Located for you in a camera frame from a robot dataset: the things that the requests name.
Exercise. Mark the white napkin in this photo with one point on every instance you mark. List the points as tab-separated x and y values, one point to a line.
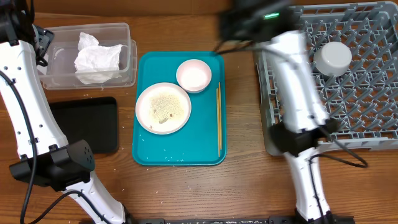
95	63

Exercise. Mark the grey bowl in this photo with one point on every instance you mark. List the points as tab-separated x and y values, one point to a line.
333	59

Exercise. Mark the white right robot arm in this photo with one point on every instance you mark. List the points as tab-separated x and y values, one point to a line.
271	26

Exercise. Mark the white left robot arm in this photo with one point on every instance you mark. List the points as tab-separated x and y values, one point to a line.
46	158

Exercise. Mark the clear plastic waste bin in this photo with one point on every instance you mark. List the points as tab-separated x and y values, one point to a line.
63	50

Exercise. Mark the grey dishwasher rack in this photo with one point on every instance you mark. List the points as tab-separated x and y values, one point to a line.
364	99

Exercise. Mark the left wooden chopstick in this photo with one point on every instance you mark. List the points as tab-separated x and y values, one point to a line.
217	124

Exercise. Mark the wooden chopstick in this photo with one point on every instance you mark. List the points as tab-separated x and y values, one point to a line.
219	87
217	124

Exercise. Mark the right wooden chopstick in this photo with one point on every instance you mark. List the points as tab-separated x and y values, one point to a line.
219	87

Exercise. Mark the large pink dirty plate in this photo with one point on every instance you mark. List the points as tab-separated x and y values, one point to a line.
163	108

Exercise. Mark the small pink saucer plate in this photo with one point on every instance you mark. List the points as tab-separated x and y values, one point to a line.
193	75

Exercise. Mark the black tray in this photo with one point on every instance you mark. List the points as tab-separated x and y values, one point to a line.
94	120

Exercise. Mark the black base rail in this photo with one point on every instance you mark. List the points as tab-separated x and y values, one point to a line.
270	220

